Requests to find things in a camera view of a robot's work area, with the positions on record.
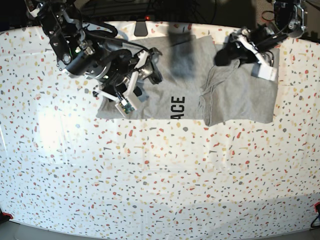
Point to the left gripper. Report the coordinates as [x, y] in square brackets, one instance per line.
[233, 49]

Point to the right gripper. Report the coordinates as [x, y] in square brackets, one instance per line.
[120, 84]

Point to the grey T-shirt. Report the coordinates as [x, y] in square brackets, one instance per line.
[194, 88]

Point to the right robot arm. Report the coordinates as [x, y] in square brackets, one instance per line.
[79, 50]

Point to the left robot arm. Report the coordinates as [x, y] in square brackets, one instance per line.
[252, 46]

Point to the black table clamp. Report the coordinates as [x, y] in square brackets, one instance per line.
[140, 29]

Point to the red corner clamp right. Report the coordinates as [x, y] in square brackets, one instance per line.
[317, 207]

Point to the red corner clamp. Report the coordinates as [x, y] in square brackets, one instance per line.
[317, 207]
[4, 217]

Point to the red corner clamp left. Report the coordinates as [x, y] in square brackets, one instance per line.
[4, 217]

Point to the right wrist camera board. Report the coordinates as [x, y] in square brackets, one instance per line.
[127, 105]

